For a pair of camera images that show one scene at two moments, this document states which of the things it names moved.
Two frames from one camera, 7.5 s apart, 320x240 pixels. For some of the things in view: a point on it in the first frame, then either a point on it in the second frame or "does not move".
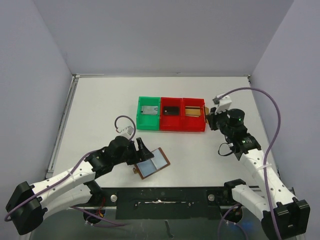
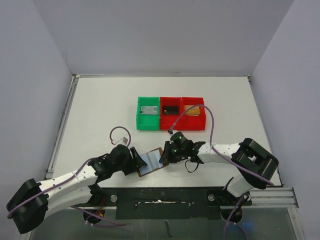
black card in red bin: [171, 110] does not move
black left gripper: [138, 155] to [135, 162]
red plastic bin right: [193, 124] does not move
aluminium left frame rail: [50, 171] does not move
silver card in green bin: [149, 110] does not move
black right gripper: [213, 119] to [169, 153]
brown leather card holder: [147, 167] does not move
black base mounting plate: [161, 202] does not move
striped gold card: [206, 112] to [194, 111]
